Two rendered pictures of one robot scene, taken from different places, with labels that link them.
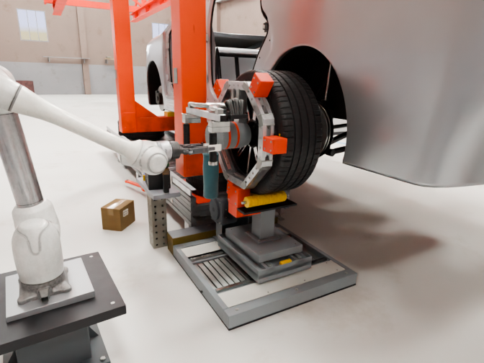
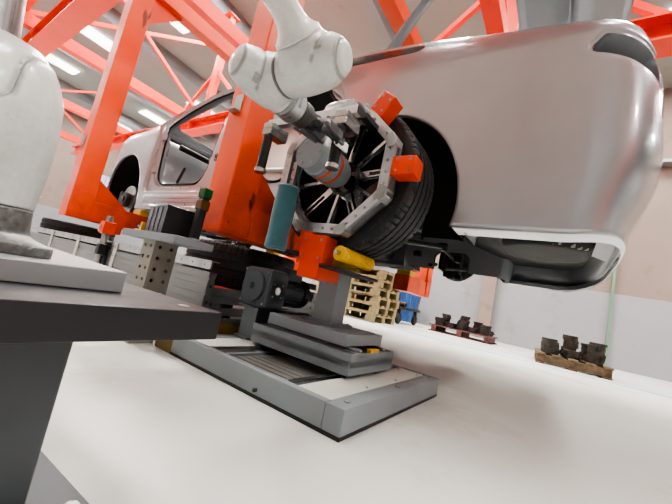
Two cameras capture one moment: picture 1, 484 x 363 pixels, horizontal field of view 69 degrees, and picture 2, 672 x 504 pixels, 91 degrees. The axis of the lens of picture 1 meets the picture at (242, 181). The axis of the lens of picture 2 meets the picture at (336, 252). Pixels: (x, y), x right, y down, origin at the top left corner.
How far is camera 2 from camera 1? 112 cm
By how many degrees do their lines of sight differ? 34
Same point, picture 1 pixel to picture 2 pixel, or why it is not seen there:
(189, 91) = (255, 123)
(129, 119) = (83, 200)
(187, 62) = not seen: hidden behind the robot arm
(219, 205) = (266, 277)
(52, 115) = not seen: outside the picture
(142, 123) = (100, 211)
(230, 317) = (346, 412)
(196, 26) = not seen: hidden behind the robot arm
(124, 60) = (105, 128)
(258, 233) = (328, 315)
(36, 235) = (17, 51)
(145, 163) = (332, 41)
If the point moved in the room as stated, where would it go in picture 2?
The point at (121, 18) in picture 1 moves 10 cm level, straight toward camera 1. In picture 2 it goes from (118, 82) to (120, 79)
